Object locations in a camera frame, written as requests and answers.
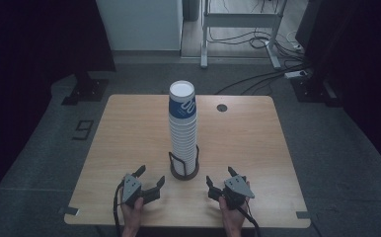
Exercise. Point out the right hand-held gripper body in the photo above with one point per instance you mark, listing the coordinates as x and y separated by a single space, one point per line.
238 189

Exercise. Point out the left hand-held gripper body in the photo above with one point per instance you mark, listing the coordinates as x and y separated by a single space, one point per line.
132 191

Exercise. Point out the stack of white paper cups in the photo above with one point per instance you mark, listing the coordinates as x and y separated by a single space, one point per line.
182 131

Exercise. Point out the person's left hand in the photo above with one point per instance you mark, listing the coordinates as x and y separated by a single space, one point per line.
132 215

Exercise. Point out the person's right hand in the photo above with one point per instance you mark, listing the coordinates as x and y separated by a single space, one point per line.
233 219

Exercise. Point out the round black table grommet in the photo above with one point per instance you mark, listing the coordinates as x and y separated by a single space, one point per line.
222 108

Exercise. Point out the black stand base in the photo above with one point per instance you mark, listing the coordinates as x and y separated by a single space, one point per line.
313 90
88 90

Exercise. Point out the white power strip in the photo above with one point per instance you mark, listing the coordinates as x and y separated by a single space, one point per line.
295 74

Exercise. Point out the white cabinet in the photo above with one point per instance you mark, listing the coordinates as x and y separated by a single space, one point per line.
139 23

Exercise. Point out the dark curtain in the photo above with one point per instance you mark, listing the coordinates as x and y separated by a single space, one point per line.
359 49
30 49

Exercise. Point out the dark grey bin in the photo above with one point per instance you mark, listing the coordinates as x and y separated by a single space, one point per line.
191 9

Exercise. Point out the white metal stand frame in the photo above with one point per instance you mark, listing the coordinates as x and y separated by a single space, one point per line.
241 19

